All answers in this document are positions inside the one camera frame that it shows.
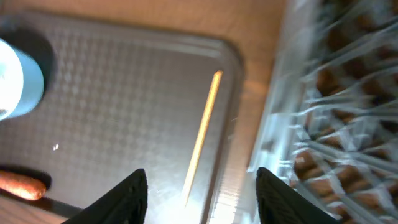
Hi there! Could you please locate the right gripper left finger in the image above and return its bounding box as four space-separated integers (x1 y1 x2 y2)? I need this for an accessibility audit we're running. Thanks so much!
63 169 148 224

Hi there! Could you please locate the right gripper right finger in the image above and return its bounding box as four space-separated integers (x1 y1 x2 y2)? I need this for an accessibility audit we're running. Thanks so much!
256 167 339 224

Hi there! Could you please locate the orange carrot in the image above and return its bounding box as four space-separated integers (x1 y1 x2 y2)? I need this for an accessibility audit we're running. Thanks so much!
1 171 47 200

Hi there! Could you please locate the long wooden chopstick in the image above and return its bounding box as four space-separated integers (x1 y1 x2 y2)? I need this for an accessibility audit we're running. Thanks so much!
181 70 223 207

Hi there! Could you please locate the light blue bowl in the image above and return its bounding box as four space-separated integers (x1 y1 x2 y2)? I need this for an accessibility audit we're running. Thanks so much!
1 40 44 120

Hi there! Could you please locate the grey dishwasher rack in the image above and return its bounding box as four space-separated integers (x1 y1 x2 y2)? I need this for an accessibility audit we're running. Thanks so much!
241 0 397 223

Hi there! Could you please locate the dark brown serving tray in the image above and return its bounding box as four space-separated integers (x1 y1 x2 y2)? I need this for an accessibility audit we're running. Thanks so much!
1 12 244 223

